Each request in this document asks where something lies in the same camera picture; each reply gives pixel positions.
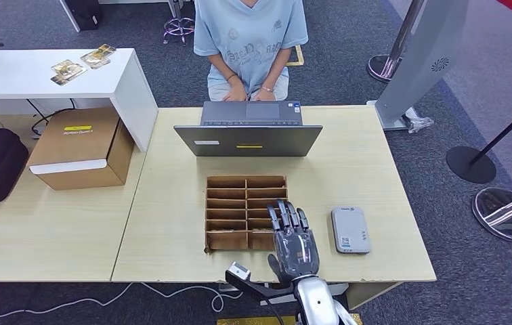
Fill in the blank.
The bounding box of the clear plastic wrap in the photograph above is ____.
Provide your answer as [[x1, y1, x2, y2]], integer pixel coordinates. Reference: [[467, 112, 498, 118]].
[[402, 107, 435, 135]]

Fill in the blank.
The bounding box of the person's right hand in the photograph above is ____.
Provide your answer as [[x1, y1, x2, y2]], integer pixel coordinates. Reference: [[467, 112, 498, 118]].
[[221, 84, 249, 102]]

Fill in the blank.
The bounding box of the black stanchion post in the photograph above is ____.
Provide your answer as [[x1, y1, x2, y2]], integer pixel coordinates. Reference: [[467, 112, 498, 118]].
[[446, 94, 512, 185]]

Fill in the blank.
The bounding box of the person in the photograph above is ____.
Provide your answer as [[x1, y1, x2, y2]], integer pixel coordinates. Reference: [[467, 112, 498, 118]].
[[193, 0, 310, 102]]

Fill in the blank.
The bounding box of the grey card reader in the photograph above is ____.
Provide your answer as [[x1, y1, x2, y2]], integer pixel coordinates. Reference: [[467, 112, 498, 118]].
[[330, 206, 372, 255]]

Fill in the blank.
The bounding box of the white floor cable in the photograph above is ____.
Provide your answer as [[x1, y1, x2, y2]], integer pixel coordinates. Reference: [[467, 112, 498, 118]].
[[0, 281, 244, 320]]

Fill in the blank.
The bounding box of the chrome stool base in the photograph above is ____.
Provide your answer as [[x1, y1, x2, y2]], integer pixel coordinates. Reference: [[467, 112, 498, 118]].
[[163, 0, 196, 46]]

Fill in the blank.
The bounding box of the black computer tower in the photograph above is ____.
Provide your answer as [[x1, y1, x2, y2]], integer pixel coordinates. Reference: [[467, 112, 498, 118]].
[[64, 0, 104, 33]]

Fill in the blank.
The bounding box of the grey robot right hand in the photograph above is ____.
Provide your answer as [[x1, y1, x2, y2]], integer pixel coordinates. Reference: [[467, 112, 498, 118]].
[[267, 199, 320, 284]]

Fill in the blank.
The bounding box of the cardboard card organiser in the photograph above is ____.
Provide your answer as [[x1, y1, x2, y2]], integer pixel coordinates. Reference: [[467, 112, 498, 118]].
[[204, 175, 289, 255]]

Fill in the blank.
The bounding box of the silver kiosk stand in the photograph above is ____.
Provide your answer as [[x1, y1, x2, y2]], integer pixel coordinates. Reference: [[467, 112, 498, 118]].
[[375, 0, 471, 132]]

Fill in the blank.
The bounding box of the brown cardboard box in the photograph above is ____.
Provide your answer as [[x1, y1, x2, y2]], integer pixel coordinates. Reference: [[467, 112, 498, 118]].
[[27, 107, 135, 192]]

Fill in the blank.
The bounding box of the gold floor tape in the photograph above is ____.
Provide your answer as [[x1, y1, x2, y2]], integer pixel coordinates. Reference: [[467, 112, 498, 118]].
[[216, 313, 364, 325]]

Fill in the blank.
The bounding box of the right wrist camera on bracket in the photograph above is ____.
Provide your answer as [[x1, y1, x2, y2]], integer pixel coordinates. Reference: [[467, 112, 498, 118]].
[[225, 261, 302, 310]]

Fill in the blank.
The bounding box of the chrome stanchion post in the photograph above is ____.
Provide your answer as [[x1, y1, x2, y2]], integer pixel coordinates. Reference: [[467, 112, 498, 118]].
[[471, 185, 512, 242], [367, 0, 425, 85]]

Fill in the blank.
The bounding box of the white side table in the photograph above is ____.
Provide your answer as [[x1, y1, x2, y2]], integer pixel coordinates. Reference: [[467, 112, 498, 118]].
[[0, 48, 159, 152]]

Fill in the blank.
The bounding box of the grey laptop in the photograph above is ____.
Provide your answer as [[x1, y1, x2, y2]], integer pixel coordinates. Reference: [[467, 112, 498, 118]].
[[173, 100, 324, 158]]

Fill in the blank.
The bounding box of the white desk foot plate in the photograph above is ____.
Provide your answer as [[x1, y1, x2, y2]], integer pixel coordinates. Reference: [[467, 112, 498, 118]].
[[259, 282, 350, 307]]

